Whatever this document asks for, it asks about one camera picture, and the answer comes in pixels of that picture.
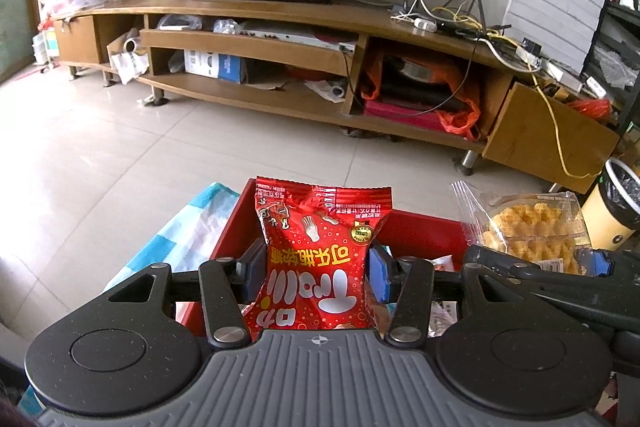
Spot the pink flat box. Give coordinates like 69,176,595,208
364,99,446,130

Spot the wooden television cabinet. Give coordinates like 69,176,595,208
50,0,621,195

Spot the white paper bag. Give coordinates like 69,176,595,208
107,34,151,85

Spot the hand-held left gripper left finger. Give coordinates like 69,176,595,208
102,239,268,350

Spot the black shelf rack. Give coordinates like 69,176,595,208
582,0,640,158

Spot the red plastic bag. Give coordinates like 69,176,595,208
567,99,613,120

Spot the red cardboard box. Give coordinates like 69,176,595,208
175,179,471,340

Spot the blue and white box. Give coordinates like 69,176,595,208
184,49,248,84

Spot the orange plastic bag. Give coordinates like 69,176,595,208
360,52,483,140

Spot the white storage rack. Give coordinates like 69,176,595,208
31,0,68,72

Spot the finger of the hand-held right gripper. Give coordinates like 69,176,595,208
591,248,640,290
462,246,593,282

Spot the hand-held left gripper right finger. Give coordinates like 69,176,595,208
367,244,506,348

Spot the blue and white checked tablecloth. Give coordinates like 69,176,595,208
102,182,241,308

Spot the long white power strip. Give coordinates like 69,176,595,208
517,47,586,90

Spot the waffle packet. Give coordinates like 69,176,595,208
451,181,596,278

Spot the white media player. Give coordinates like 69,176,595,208
240,19,358,52

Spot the black router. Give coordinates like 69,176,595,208
390,0,513,38

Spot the white noodle snack packet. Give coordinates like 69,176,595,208
430,256,458,338

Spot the yellow trash bin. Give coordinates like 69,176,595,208
580,157,640,253

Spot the red candy packet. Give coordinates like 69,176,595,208
242,176,393,343

